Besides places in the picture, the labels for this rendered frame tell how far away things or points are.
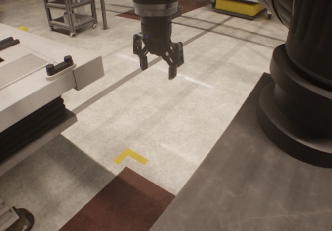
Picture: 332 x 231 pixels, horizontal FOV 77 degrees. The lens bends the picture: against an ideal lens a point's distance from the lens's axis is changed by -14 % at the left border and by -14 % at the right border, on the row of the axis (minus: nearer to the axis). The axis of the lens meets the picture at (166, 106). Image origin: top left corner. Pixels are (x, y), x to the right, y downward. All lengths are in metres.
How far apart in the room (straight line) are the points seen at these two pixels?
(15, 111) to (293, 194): 0.73
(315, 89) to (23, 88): 0.77
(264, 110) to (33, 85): 0.67
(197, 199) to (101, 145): 1.41
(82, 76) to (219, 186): 0.65
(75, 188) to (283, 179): 1.30
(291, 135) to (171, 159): 1.22
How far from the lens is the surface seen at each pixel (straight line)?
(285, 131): 0.43
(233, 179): 0.38
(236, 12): 4.55
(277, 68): 0.42
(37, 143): 1.27
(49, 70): 0.81
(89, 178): 1.55
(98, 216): 1.39
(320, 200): 0.41
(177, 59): 0.58
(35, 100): 0.81
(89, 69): 0.89
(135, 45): 0.65
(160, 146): 1.66
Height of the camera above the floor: 1.21
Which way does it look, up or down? 37 degrees down
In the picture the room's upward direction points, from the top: 1 degrees counter-clockwise
